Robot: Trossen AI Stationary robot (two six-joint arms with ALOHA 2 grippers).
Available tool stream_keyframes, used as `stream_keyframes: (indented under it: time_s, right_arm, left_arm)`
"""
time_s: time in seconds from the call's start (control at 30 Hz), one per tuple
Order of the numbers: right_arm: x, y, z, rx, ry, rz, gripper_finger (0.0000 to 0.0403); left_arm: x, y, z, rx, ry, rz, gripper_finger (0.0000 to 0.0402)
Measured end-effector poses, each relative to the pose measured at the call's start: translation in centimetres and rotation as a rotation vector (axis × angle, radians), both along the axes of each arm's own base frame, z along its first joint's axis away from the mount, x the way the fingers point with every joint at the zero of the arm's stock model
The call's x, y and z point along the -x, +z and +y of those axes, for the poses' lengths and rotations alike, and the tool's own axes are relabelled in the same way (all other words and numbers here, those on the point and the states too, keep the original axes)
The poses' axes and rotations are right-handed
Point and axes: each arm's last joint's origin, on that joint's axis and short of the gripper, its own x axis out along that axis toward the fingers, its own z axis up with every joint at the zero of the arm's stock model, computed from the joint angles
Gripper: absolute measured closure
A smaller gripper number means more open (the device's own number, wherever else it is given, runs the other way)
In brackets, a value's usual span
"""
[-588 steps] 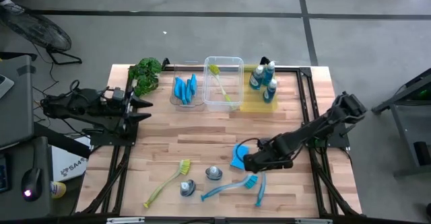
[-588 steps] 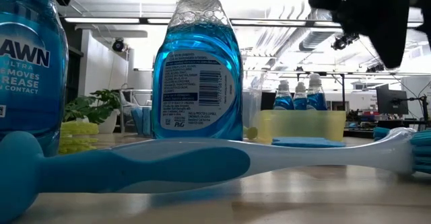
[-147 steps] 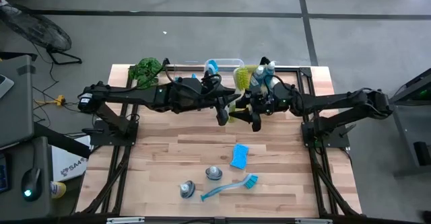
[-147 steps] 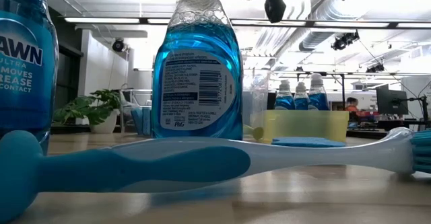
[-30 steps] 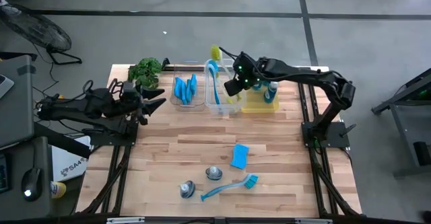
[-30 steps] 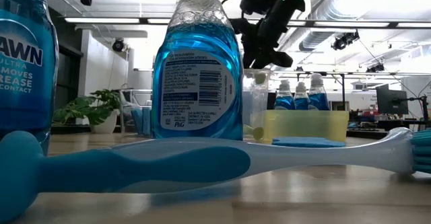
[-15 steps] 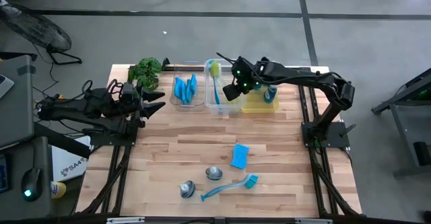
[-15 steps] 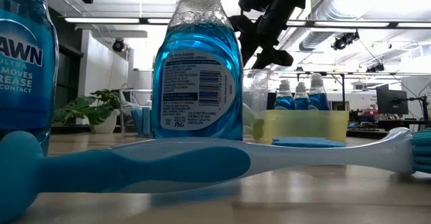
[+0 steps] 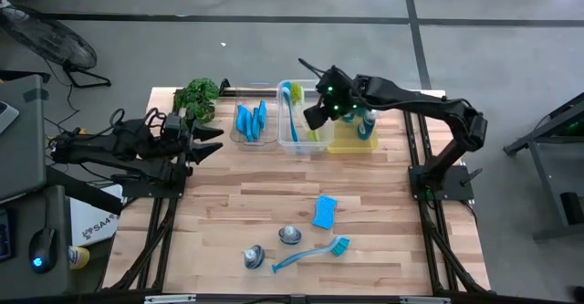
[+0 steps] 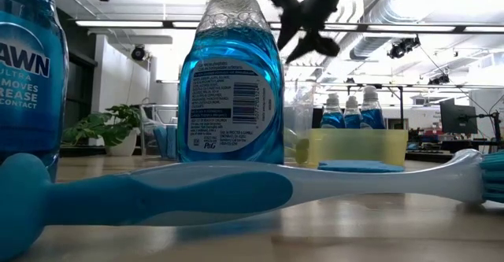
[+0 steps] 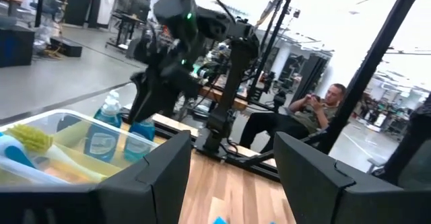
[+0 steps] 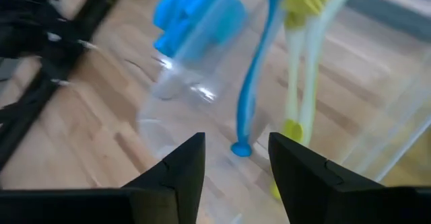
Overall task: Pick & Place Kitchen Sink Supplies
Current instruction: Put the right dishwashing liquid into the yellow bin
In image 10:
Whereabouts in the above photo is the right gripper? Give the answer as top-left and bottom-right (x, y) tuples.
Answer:
(269, 0), (364, 63)

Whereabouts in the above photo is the blue dish soap bottle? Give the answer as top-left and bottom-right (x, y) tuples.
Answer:
(176, 0), (285, 165)
(0, 0), (70, 183)
(321, 92), (344, 130)
(343, 95), (361, 130)
(359, 85), (386, 130)

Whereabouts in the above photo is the blue sponge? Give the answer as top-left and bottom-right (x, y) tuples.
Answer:
(165, 124), (179, 160)
(154, 124), (169, 159)
(317, 159), (406, 174)

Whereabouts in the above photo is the clear plastic bin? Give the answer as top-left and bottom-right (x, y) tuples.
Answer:
(283, 84), (315, 165)

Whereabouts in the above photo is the yellow plastic tray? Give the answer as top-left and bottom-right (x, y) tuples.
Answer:
(309, 128), (410, 167)

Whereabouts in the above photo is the green leafy plant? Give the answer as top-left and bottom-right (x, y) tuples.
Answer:
(61, 104), (143, 148)

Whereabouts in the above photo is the clear plastic sponge rack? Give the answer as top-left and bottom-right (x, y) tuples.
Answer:
(140, 103), (179, 160)

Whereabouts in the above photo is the white plant pot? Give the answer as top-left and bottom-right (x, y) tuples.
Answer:
(105, 130), (139, 157)

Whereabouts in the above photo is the black computer monitor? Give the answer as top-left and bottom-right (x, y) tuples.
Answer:
(439, 98), (479, 135)

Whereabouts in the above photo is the black background desk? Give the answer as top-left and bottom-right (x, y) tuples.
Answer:
(405, 138), (504, 153)

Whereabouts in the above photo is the blue dish brush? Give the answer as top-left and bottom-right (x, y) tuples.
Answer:
(0, 148), (504, 261)

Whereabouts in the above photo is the silver ventilation duct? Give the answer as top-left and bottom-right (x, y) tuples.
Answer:
(348, 0), (398, 61)

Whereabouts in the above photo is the round black ceiling camera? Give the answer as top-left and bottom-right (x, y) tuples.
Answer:
(131, 44), (147, 62)

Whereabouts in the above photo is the ceiling light rail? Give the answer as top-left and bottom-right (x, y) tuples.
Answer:
(69, 17), (504, 35)

